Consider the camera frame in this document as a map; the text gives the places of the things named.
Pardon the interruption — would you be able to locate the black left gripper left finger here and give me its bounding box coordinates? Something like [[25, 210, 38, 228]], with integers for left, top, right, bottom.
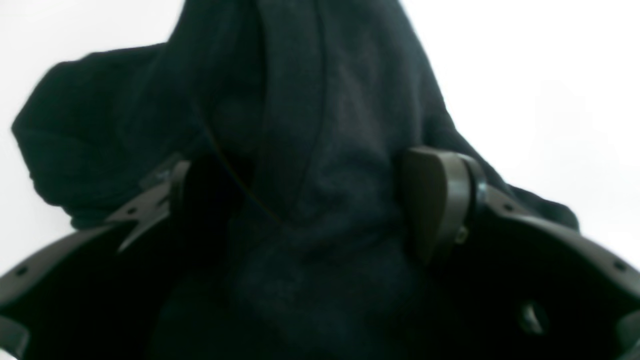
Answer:
[[0, 161, 191, 360]]

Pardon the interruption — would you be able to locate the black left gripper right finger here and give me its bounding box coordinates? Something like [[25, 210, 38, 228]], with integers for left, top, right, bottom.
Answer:
[[400, 146, 640, 360]]

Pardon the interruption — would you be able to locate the black T-shirt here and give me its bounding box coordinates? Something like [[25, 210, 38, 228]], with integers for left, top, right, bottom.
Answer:
[[11, 0, 579, 360]]

